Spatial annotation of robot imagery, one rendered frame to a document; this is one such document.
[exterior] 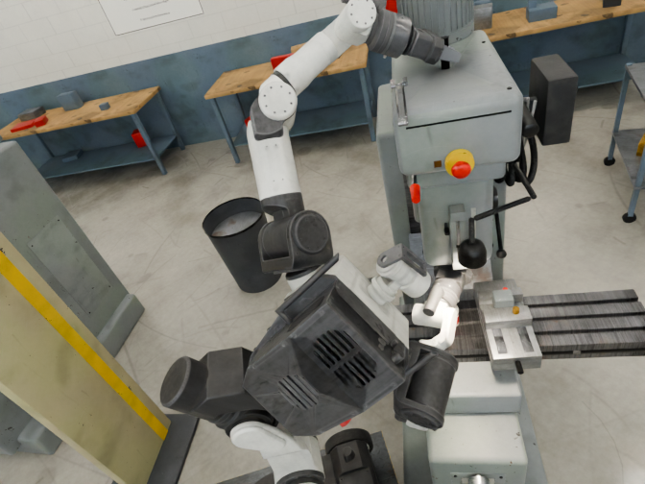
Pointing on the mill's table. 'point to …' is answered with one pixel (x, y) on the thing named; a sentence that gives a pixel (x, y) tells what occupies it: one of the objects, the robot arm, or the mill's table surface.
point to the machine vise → (502, 346)
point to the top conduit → (528, 123)
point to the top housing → (458, 108)
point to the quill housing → (461, 192)
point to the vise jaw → (500, 317)
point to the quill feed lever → (498, 227)
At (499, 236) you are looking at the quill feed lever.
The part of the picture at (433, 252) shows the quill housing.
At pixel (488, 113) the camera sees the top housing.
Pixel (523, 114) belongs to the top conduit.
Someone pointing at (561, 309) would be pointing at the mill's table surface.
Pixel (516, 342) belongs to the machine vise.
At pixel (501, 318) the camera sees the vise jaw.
